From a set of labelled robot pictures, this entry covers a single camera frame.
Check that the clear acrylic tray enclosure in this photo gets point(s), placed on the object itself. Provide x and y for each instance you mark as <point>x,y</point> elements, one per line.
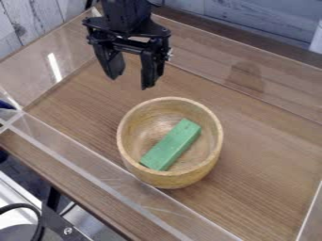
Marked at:
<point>261,193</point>

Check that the brown wooden bowl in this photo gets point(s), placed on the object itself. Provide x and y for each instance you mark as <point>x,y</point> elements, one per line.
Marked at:
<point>141,128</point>

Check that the black metal bracket with screw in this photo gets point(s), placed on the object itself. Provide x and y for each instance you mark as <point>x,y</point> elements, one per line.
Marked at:
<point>56,229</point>

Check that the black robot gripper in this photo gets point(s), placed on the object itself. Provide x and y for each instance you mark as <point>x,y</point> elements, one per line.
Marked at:
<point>124,29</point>

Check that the green rectangular block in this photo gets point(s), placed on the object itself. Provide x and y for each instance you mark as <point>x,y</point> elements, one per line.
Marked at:
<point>173,144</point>

